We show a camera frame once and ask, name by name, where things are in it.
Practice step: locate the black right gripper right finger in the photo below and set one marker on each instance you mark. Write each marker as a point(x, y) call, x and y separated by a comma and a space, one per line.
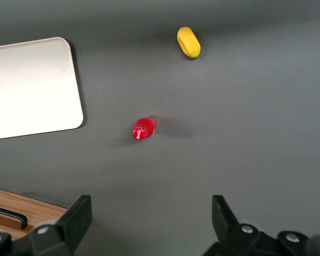
point(226, 218)

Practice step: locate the yellow lemon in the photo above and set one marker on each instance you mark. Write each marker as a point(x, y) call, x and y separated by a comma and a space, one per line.
point(188, 42)

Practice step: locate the small red bottle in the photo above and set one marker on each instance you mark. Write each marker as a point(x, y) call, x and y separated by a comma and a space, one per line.
point(144, 129)

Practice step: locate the wooden drawer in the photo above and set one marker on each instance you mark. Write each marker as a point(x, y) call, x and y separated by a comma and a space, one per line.
point(2, 230)
point(40, 208)

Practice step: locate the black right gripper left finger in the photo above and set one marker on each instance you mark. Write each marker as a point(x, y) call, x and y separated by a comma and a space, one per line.
point(74, 216)

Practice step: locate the beige plastic tray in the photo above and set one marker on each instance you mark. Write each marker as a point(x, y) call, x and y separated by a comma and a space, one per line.
point(29, 90)

